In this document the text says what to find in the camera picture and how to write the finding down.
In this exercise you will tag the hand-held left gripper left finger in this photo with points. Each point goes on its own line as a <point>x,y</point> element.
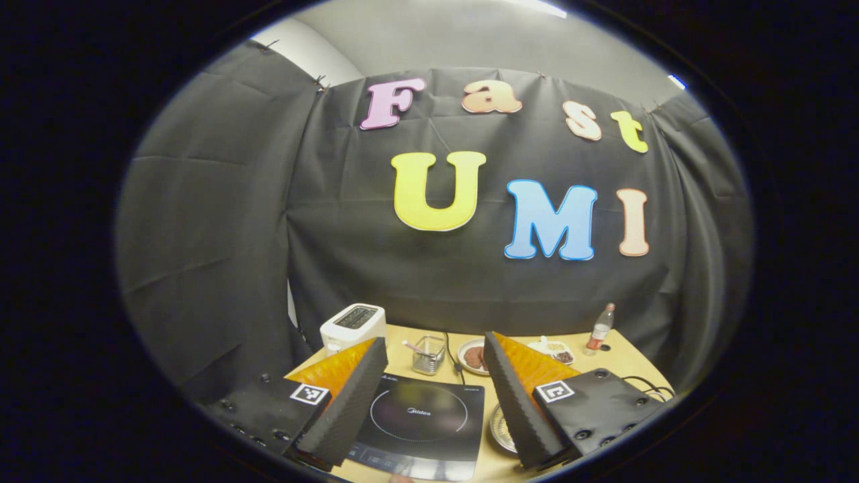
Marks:
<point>349,409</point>

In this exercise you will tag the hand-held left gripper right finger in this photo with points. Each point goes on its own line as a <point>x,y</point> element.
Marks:
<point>517,402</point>

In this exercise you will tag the black induction cooktop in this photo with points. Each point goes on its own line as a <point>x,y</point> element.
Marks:
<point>429,439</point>

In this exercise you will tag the brown meat slice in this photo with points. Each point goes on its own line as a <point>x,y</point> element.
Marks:
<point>476,359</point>

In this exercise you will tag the white divided dish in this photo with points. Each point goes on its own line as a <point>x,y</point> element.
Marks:
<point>540,347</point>

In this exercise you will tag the pile of dark beans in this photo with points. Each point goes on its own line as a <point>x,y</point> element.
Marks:
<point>562,356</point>

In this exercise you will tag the small pile of yellow beans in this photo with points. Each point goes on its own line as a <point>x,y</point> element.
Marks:
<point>556,346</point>

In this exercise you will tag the white oval plate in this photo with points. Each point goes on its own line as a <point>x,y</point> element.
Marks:
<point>464,349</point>

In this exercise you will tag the white toaster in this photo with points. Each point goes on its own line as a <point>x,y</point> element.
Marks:
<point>349,332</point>

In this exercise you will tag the pink straw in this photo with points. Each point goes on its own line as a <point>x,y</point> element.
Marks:
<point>415,347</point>

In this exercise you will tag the plastic bottle with red label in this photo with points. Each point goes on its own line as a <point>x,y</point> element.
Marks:
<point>599,332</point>

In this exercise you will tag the small ceiling light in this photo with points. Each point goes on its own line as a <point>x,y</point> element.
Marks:
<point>676,82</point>

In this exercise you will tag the large ceiling light panel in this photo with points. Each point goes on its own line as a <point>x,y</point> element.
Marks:
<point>543,7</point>

